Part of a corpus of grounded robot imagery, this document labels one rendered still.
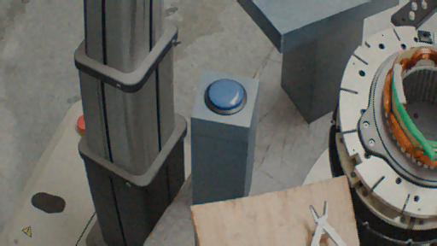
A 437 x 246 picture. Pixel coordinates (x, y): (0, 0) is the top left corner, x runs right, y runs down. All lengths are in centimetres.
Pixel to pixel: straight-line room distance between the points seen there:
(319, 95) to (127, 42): 31
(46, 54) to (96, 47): 122
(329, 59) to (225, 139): 24
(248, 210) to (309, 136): 41
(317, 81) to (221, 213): 38
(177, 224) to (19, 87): 121
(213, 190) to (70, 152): 80
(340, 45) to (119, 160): 42
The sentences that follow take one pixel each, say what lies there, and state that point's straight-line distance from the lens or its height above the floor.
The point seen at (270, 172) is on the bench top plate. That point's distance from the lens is 159.
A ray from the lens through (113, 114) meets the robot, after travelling 160.
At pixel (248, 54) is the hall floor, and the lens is 267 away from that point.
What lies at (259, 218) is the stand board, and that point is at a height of 106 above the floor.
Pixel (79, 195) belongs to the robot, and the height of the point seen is 26.
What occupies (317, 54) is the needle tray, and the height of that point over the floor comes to 96.
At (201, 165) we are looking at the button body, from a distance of 142.
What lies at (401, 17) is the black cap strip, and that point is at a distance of 178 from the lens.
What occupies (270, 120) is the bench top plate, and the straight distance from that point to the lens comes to 164.
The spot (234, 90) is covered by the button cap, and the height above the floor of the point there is 104.
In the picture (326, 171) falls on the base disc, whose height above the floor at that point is 80.
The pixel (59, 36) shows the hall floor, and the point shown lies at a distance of 275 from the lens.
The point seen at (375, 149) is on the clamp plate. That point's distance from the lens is 125.
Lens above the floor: 215
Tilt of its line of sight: 57 degrees down
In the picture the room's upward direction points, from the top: 2 degrees clockwise
